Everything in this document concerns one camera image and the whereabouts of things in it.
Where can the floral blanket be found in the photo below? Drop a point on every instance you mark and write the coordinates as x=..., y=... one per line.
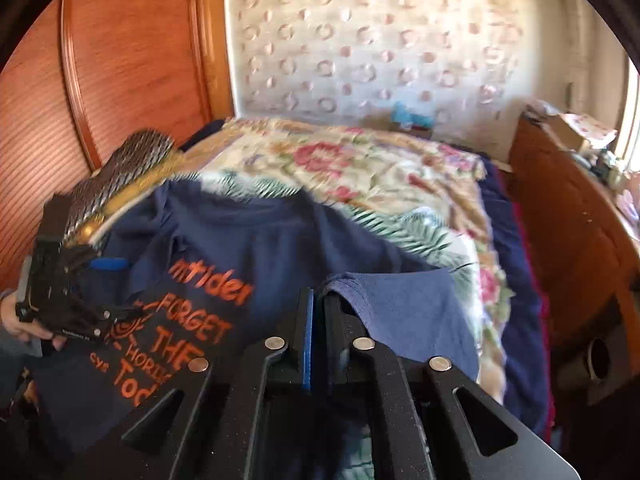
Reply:
x=360, y=160

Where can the grey cylindrical tube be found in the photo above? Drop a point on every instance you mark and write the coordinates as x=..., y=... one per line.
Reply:
x=590, y=362

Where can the navy t-shirt orange print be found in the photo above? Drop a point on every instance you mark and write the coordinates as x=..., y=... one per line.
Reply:
x=280, y=255

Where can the person's left hand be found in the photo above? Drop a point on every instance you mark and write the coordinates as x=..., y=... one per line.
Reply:
x=22, y=322

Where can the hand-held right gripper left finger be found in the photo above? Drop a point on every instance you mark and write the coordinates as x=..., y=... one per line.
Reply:
x=308, y=340

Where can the blue box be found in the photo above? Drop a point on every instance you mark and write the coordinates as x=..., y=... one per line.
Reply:
x=411, y=117

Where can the navy blanket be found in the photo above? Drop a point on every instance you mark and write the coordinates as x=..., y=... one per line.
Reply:
x=515, y=285

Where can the wooden cabinet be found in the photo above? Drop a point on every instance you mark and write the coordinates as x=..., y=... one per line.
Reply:
x=575, y=240

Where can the circle patterned sheer curtain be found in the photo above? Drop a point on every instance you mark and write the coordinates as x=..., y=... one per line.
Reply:
x=380, y=40

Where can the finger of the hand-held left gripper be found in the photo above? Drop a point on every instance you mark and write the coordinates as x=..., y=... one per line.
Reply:
x=110, y=263
x=112, y=314

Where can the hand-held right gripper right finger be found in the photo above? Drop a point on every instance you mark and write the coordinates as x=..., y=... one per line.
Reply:
x=331, y=325

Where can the leaf print bedsheet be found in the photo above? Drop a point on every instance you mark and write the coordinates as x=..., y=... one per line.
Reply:
x=425, y=235

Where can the cardboard box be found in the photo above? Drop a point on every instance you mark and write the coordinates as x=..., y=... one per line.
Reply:
x=580, y=130

